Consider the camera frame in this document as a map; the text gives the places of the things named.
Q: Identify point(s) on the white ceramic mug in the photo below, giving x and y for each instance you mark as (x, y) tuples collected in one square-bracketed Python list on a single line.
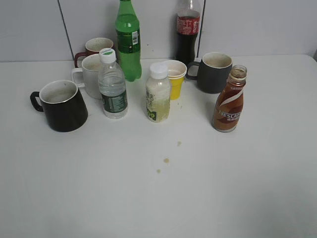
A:
[(90, 67)]

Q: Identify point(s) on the juice bottle white cap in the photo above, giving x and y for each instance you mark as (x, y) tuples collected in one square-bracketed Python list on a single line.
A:
[(158, 89)]

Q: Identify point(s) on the cola bottle red label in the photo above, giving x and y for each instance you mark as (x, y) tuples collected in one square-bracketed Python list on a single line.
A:
[(187, 28)]

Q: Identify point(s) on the green soda bottle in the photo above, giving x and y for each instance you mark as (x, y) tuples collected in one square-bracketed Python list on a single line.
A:
[(127, 27)]

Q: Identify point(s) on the clear water bottle green label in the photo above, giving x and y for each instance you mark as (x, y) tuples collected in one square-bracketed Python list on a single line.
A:
[(112, 85)]

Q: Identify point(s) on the brown Nescafe coffee bottle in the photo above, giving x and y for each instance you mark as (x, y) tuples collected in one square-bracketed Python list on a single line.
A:
[(230, 102)]

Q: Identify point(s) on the yellow paper cup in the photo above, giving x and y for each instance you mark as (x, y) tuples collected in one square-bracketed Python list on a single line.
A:
[(176, 84)]

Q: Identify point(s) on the dark grey ceramic mug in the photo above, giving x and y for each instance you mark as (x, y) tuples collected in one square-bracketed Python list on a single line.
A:
[(213, 71)]

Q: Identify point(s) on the white paper cup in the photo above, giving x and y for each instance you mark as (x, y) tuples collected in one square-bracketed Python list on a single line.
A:
[(175, 68)]

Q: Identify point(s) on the black ceramic mug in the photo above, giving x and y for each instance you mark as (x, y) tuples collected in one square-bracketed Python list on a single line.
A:
[(63, 105)]

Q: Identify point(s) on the dark red ceramic mug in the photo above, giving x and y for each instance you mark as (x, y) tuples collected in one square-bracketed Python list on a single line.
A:
[(93, 46)]

